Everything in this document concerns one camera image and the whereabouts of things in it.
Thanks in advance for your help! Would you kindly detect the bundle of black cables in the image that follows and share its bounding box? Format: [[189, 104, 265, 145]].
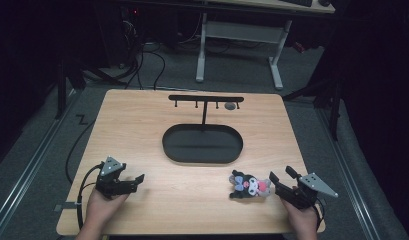
[[123, 19, 167, 91]]

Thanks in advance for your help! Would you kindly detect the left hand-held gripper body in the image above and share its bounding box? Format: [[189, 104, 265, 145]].
[[95, 155, 127, 201]]

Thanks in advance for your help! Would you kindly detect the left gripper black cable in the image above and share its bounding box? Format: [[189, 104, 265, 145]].
[[76, 162, 105, 231]]

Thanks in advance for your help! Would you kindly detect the black hook stand with tray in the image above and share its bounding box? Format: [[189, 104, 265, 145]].
[[161, 94, 245, 165]]

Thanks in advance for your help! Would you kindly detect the grey tape strip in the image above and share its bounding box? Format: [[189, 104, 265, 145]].
[[53, 201, 80, 213]]

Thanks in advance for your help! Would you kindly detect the black floor cable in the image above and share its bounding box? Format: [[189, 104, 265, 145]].
[[64, 119, 97, 185]]

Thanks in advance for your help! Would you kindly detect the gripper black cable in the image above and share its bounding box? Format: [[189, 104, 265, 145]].
[[76, 162, 105, 231], [313, 197, 327, 232]]

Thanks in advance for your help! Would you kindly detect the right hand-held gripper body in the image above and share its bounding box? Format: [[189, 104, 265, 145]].
[[278, 172, 339, 211]]

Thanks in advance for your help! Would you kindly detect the black and pink plush toy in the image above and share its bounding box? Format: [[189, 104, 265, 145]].
[[228, 169, 273, 201]]

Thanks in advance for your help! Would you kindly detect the metal floor rail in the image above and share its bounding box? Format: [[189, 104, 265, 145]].
[[0, 89, 80, 236], [316, 105, 382, 240]]

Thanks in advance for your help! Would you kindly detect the black metal stand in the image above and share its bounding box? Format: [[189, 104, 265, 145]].
[[54, 58, 127, 120], [281, 74, 344, 142]]

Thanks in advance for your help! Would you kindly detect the black computer tower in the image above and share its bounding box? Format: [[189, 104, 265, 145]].
[[101, 5, 144, 69]]

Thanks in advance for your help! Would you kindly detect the black keyboard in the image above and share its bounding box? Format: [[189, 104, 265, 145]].
[[280, 0, 314, 8]]

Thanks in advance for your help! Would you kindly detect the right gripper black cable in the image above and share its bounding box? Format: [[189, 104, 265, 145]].
[[313, 197, 327, 232]]

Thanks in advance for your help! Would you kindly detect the white-legged desk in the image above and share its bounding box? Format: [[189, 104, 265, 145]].
[[194, 0, 337, 91]]

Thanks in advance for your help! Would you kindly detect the person's right hand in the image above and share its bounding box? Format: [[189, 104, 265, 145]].
[[281, 199, 320, 232]]

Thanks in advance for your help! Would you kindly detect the person's left hand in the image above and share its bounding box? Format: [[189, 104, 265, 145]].
[[85, 189, 130, 229]]

